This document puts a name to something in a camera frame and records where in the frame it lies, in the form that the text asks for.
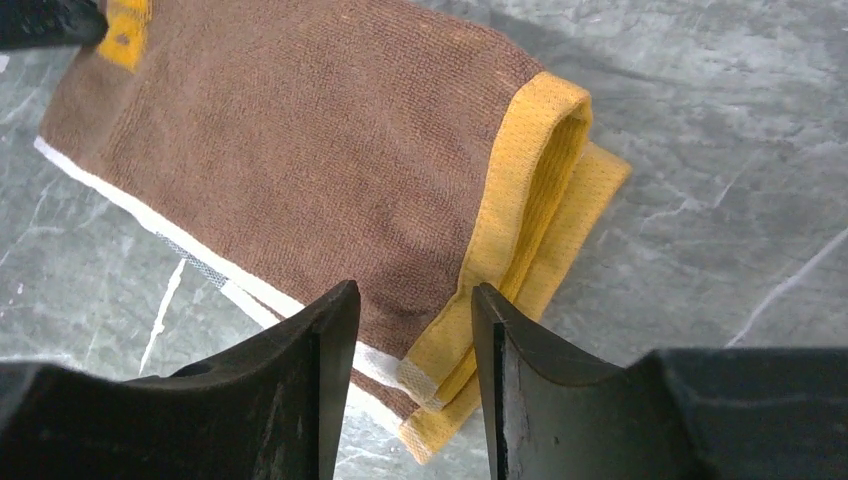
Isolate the yellow brown bear towel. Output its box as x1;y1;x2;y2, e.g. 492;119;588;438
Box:
35;1;630;463

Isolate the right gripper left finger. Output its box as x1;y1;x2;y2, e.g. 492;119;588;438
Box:
1;281;360;480

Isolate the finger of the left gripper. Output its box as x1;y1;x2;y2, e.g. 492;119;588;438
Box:
1;0;108;51

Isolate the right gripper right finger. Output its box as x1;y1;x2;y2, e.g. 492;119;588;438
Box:
472;284;847;480

